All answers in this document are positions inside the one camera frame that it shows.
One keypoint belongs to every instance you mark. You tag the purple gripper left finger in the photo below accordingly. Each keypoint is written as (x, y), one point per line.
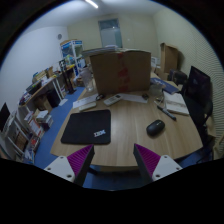
(74, 167)

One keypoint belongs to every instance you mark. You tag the grey door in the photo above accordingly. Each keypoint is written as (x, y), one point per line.
(110, 32)

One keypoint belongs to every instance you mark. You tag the black IBM mouse pad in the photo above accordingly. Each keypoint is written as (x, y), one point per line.
(93, 127)

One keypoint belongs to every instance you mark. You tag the white bookshelf with books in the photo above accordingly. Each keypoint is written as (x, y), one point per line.
(24, 140)

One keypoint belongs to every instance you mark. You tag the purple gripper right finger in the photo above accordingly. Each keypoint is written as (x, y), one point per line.
(153, 166)

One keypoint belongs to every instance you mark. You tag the blue white display cabinet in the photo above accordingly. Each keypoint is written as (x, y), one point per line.
(71, 51)

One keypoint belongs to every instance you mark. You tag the cardboard box in corner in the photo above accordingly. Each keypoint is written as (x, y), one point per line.
(169, 57)

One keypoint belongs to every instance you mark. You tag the black computer mouse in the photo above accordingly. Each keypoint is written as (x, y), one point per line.
(155, 128)

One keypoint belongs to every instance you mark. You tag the white paper sheet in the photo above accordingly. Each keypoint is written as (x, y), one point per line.
(133, 98)

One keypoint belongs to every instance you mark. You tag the clear plastic cup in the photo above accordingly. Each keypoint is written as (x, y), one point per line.
(87, 79)

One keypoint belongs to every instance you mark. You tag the open white notebook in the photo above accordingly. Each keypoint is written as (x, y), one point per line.
(175, 103)

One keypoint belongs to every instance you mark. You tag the black marker pen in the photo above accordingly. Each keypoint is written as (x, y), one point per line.
(167, 113)

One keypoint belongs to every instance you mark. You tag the black office chair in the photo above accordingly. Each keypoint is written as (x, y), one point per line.
(198, 98)

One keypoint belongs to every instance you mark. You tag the ceiling light tube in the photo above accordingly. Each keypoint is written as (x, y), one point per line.
(92, 3)

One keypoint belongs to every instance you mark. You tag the large brown cardboard box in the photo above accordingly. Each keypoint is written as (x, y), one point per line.
(120, 72)

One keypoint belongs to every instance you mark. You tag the white keyboard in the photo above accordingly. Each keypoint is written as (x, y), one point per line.
(87, 106)

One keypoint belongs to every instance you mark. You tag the blue folder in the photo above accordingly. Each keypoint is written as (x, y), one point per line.
(166, 86)

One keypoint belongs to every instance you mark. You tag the white remote control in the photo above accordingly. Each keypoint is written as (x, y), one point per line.
(112, 100)

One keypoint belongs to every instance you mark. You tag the wooden side desk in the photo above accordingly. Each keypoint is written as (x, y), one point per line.
(41, 86)

